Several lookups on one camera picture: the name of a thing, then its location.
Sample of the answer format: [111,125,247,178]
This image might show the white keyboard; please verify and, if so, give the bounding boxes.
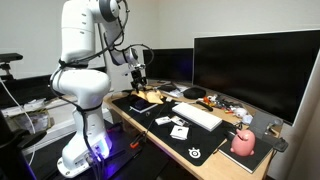
[171,101,223,132]

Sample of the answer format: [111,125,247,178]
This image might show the black chair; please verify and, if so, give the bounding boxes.
[0,111,48,180]

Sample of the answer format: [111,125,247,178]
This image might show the white card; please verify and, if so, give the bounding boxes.
[154,115,172,126]
[170,115,188,128]

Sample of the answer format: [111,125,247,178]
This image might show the small white card box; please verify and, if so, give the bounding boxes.
[169,124,190,141]

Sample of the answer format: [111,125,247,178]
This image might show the black desk mat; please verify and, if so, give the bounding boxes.
[111,89,241,167]

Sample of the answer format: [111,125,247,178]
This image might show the large black monitor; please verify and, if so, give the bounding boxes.
[192,29,320,126]

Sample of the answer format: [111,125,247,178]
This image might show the black mouse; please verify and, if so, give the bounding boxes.
[225,129,238,141]

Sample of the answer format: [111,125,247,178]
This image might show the small black monitor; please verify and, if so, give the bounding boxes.
[142,48,194,84]

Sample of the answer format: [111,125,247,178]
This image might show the black side bench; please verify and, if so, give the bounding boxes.
[0,68,108,109]

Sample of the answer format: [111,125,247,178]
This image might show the black round pouch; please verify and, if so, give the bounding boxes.
[183,87,207,100]

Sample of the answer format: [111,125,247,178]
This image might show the small black device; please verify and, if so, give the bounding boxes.
[271,137,290,153]

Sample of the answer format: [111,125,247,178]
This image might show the black notebook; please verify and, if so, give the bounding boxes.
[218,134,274,174]

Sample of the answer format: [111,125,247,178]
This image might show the gray monitor stand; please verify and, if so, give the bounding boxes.
[248,110,284,139]

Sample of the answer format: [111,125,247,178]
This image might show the dark blue notebook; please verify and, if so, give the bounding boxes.
[129,99,160,114]

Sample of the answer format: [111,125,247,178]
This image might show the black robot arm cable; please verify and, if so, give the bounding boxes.
[48,0,156,180]

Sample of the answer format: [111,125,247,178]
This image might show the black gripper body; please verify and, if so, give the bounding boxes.
[130,70,148,86]

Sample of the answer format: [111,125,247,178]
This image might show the pink plush toy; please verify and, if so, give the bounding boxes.
[229,128,257,158]

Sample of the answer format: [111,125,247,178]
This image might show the orange black clamp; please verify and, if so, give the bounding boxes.
[129,132,148,150]

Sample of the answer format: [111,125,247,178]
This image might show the black camera on tripod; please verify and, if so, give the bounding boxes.
[0,52,24,81]

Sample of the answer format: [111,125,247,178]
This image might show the yellow towel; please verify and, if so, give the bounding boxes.
[138,87,165,105]

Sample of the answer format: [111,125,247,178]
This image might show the black ridged stick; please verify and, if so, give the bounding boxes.
[195,100,214,112]

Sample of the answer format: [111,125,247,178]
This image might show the clear plastic bag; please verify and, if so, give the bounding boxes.
[4,109,51,134]

